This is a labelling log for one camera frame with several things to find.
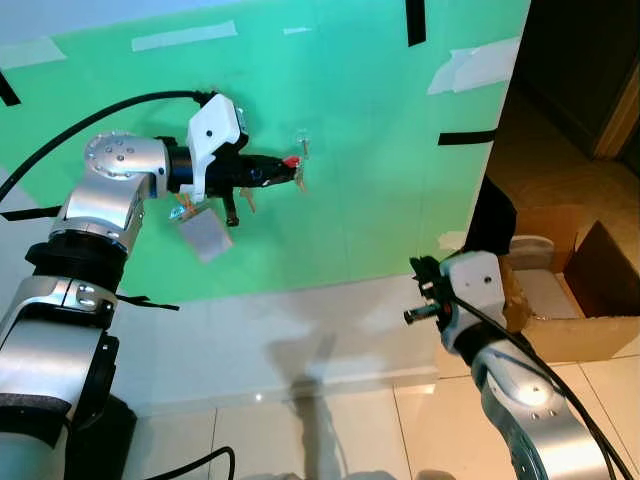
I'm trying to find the red capped key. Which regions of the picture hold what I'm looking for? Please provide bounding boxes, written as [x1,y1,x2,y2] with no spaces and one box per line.
[282,153,313,197]

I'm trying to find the clear adhesive metal hook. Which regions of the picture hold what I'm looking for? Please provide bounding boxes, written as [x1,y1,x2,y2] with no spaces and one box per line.
[289,124,314,155]

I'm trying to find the small white tape patch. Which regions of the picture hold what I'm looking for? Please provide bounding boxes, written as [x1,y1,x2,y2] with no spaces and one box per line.
[439,231,470,252]

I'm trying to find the large green board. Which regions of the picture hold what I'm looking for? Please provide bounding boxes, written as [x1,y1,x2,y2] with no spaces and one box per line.
[0,0,532,302]

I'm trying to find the black fabric piece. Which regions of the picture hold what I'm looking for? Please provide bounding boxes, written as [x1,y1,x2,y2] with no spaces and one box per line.
[464,174,519,257]

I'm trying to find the white round container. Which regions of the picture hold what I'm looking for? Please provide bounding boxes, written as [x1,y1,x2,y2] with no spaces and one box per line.
[509,234,557,272]

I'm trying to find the white flat sheet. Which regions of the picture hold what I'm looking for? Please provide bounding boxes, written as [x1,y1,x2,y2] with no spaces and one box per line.
[519,267,584,322]

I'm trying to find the black tape strip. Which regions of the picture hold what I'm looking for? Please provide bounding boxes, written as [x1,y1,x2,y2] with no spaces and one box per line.
[406,0,427,47]
[0,69,22,107]
[0,204,62,222]
[117,294,182,312]
[437,129,499,147]

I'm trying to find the long white tape strip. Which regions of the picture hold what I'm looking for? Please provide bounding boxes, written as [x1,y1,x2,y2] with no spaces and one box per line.
[132,19,240,52]

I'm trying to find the open cardboard box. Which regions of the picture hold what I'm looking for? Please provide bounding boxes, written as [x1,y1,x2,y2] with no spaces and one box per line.
[503,204,640,364]

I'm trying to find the crumpled white paper patch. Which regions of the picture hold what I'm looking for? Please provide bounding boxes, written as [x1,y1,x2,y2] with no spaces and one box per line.
[427,37,522,97]

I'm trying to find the wide white tape strip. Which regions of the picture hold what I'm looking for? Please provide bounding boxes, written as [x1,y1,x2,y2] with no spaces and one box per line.
[0,37,67,70]

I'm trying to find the black cabinet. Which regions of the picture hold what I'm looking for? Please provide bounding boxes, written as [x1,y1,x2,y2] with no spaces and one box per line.
[68,394,137,480]

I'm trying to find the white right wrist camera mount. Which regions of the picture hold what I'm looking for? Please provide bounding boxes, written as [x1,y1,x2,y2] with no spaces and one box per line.
[439,249,510,332]

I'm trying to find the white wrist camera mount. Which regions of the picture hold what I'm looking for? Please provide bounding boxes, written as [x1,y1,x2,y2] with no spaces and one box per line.
[187,92,250,202]
[439,249,510,332]

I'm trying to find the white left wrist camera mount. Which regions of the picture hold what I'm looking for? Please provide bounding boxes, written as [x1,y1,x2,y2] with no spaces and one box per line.
[187,92,250,202]

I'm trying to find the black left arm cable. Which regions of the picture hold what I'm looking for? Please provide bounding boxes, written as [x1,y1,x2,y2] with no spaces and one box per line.
[0,89,217,201]

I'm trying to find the thin black loose cable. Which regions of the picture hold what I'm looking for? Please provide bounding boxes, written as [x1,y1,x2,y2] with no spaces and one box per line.
[139,446,237,480]

